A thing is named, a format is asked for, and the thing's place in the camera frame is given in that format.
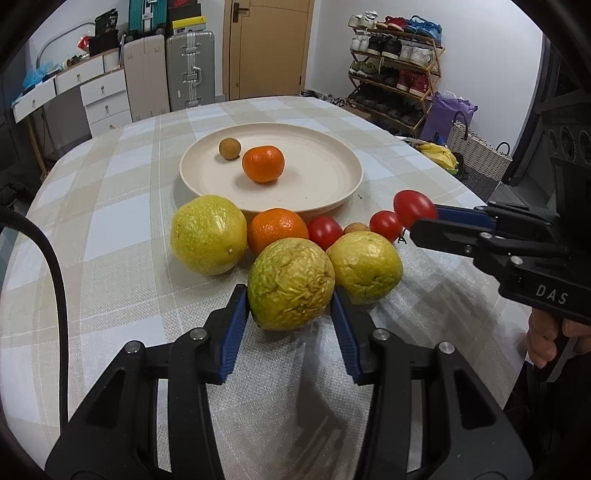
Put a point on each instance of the grey aluminium suitcase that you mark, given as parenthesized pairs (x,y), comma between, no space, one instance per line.
(191,69)

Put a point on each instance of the red logo shoe box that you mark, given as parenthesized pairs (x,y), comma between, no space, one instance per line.
(182,4)

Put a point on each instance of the smooth yellow-green passion fruit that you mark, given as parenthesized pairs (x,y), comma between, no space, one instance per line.
(207,235)

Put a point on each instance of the yellow black shoe box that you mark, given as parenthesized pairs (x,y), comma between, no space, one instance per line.
(188,25)

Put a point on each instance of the white woven basket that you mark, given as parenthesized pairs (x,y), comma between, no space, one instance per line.
(478,157)

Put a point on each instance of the black bag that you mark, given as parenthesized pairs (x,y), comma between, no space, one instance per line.
(104,44)

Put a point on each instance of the person's right hand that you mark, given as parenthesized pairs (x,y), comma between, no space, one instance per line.
(540,337)

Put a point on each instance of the wrinkled green-yellow passion fruit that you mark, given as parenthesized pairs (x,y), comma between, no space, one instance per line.
(291,284)

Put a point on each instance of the grey curved pipe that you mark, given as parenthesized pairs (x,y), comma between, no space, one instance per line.
(51,44)

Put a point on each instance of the wooden shoe rack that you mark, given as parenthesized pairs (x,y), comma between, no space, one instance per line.
(392,69)

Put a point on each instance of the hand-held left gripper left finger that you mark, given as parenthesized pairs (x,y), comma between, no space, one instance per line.
(233,332)

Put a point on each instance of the white drawer desk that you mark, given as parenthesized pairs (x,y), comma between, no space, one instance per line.
(104,101)

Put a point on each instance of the brown longan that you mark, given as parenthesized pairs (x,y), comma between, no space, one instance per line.
(228,149)
(356,227)

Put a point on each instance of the round red tomato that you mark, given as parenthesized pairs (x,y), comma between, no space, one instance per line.
(324,230)
(385,225)

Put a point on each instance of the oblong red tomato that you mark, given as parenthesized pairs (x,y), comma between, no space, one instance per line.
(413,207)

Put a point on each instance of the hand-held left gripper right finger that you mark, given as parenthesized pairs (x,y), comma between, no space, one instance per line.
(347,337)

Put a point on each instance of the group of assorted shoes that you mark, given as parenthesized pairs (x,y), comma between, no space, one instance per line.
(418,53)

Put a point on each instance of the beige hard suitcase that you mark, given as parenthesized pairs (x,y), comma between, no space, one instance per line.
(145,74)

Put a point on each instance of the teal suitcase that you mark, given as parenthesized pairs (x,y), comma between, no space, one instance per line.
(141,14)

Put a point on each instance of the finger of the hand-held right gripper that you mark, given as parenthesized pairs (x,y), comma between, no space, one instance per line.
(443,235)
(455,215)

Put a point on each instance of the blue plastic bag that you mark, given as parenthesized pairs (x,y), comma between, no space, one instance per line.
(34,76)

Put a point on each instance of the orange mandarin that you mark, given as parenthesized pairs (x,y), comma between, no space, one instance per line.
(277,228)
(263,164)

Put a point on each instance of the wooden door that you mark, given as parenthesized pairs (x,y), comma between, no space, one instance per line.
(268,46)

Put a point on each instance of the cream round plate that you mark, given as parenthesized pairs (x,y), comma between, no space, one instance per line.
(314,184)

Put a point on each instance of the dimpled yellow passion fruit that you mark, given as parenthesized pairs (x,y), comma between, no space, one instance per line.
(367,266)

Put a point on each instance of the purple bag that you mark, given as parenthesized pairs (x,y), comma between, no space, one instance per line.
(450,115)

